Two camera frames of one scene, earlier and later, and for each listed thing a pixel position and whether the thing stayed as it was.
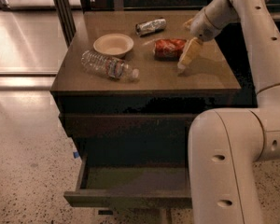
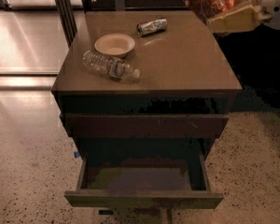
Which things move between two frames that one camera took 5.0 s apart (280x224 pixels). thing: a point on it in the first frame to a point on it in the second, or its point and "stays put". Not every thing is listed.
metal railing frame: [71, 2] stays put
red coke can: [169, 49] to [207, 1]
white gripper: [201, 26] to [277, 7]
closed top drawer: [127, 125] stays put
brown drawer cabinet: [127, 109] stays put
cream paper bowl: [113, 45] stays put
